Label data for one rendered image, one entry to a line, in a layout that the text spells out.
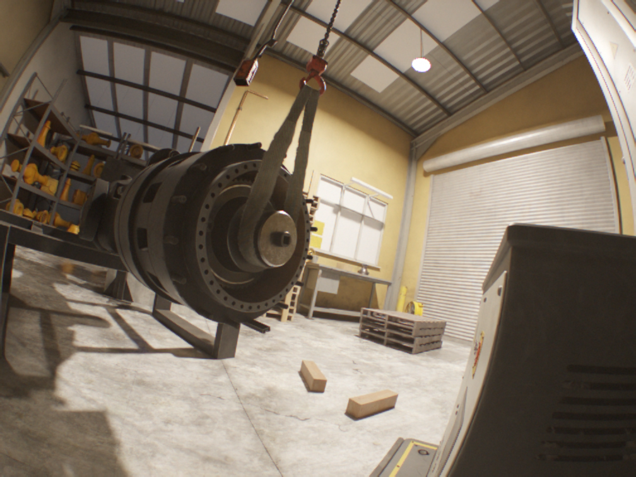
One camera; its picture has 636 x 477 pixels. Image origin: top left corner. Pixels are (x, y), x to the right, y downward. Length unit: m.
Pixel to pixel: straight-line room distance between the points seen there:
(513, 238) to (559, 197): 5.72
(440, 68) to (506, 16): 2.27
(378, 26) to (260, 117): 3.43
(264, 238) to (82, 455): 0.96
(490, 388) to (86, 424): 1.22
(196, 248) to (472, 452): 0.58
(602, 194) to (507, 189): 2.19
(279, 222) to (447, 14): 6.38
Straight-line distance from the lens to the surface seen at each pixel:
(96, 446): 1.15
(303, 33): 6.80
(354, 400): 1.70
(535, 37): 7.73
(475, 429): 0.24
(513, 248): 0.23
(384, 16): 6.57
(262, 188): 0.68
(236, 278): 0.79
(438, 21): 6.75
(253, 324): 0.80
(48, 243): 1.53
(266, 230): 0.64
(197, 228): 0.60
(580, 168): 6.11
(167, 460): 1.12
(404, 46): 6.93
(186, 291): 0.68
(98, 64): 10.03
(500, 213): 6.23
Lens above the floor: 0.77
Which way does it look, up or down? 9 degrees up
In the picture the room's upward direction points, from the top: 12 degrees clockwise
